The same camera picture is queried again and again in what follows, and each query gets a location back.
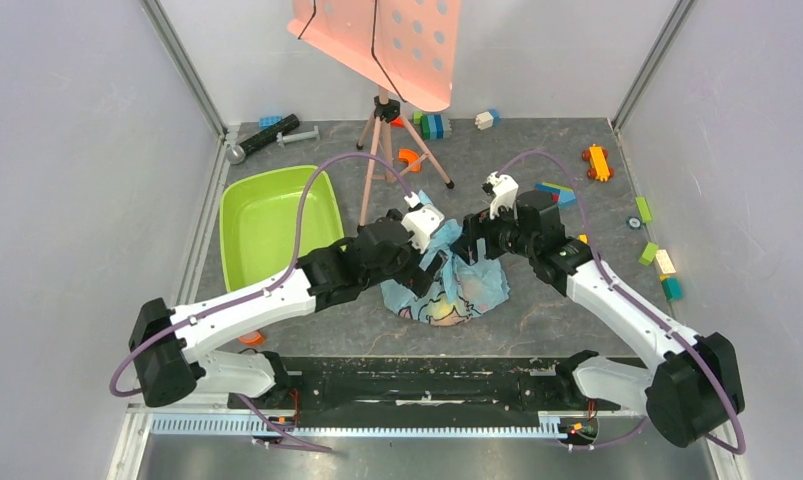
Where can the orange curved toy piece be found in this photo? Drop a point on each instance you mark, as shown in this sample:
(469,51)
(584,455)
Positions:
(411,159)

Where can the pink perforated board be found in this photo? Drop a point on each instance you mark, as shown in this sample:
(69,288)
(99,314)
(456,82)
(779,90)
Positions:
(405,47)

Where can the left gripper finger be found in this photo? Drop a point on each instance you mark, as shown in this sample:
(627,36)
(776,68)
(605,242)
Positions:
(420,280)
(394,216)

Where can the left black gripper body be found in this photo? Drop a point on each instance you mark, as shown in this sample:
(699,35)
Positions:
(407,256)

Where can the small round blue wheel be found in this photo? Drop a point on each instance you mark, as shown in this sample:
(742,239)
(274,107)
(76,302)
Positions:
(634,223)

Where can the black microphone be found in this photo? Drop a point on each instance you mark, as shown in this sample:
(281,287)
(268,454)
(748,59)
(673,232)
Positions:
(239,151)

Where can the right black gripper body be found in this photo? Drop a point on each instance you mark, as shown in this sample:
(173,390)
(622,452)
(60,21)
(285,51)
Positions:
(478,240)

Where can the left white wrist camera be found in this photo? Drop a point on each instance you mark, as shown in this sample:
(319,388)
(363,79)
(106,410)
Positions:
(421,221)

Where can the green blue brick stack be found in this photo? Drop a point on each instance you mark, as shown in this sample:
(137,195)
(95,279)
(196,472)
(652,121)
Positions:
(432,126)

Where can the light blue cartoon plastic bag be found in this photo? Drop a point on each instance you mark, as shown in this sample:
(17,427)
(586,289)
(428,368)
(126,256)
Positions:
(459,293)

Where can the orange yellow toy car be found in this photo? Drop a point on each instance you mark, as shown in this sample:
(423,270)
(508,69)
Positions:
(596,158)

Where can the green flat brick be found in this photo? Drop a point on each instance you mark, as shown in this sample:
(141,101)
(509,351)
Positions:
(644,209)

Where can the orange half round toy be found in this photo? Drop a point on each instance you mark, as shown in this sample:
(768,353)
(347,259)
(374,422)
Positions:
(252,339)

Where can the red blue wedge blocks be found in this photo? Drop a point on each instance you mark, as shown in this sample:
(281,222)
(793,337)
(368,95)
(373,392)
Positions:
(563,196)

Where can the grey plastic syringe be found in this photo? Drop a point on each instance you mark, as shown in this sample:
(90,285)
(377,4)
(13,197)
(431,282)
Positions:
(283,140)

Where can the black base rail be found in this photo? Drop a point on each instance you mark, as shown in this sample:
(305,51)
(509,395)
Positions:
(423,392)

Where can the green plastic basin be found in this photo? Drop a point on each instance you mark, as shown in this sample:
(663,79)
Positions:
(257,223)

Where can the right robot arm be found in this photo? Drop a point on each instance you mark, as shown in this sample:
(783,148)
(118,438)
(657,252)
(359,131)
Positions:
(687,385)

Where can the white yellow teal bricks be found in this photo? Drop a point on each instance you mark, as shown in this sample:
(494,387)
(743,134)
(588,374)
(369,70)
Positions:
(667,275)

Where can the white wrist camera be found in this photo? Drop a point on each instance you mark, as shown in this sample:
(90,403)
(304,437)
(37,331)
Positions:
(421,221)
(506,193)

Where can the green small brick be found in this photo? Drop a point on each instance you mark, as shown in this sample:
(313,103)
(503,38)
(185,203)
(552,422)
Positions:
(648,254)

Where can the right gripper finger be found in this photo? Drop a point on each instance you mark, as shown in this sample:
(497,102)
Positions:
(466,246)
(489,186)

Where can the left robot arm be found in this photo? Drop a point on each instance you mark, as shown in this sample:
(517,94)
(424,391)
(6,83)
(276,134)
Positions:
(176,351)

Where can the pink tripod stand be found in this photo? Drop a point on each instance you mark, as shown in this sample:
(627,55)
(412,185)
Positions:
(378,130)

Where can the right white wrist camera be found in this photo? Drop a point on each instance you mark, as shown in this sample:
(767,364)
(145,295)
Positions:
(506,193)

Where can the white blue toy brick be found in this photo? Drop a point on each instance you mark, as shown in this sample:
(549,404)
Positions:
(487,119)

